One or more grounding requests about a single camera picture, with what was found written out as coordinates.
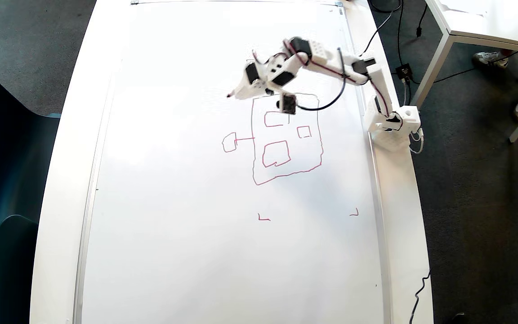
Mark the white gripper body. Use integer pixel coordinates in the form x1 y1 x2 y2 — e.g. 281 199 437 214
259 53 307 90

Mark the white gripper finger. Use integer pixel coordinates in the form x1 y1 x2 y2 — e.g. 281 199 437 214
233 79 271 100
241 63 260 86

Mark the large whiteboard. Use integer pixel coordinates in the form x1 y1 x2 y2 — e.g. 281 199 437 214
74 0 393 324

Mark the white side table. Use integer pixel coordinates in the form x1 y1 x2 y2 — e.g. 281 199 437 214
421 0 518 143

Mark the dark blue chair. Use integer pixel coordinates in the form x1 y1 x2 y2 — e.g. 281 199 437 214
0 60 62 247
0 215 39 324

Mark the black wrist camera board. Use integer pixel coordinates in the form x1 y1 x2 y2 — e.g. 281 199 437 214
280 93 297 114

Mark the black camera cable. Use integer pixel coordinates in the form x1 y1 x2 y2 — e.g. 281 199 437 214
296 10 394 112

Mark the looped black cable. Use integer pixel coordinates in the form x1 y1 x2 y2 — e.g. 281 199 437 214
369 0 402 13

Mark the black cable to adapter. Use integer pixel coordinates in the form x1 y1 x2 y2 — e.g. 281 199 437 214
396 0 406 67

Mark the black cable with plug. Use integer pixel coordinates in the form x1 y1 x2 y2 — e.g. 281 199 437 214
416 4 429 37

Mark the white cable at robot base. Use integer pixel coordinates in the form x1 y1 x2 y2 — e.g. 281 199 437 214
410 127 424 154

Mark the thin black floor cable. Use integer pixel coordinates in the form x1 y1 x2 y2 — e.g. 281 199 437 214
412 52 518 85

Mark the black cable over table edge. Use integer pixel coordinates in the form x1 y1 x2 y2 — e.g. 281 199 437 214
410 269 431 324

